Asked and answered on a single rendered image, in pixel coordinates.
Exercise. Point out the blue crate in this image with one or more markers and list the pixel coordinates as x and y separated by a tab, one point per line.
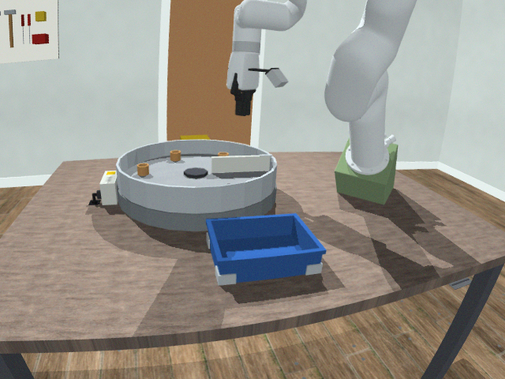
251	235

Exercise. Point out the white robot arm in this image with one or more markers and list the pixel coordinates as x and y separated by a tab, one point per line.
357	65

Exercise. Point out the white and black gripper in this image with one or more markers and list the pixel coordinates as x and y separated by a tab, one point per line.
246	80

